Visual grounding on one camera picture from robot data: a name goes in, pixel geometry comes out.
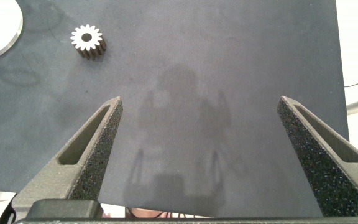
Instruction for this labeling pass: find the round white plate with pins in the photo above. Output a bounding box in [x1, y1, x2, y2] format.
[0, 0, 24, 65]

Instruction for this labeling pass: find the small steel gear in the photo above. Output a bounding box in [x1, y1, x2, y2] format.
[70, 24, 108, 61]

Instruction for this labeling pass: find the dark mat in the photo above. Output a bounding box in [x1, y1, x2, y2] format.
[0, 0, 350, 218]

